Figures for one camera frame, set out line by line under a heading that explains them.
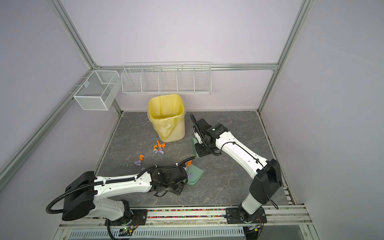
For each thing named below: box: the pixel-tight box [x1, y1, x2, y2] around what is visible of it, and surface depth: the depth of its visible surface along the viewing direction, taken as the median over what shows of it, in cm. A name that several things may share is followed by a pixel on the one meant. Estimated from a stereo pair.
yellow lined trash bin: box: [147, 94, 186, 143], surface depth 96 cm
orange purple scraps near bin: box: [153, 140, 166, 155], surface depth 101 cm
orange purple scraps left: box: [134, 154, 145, 167], surface depth 94 cm
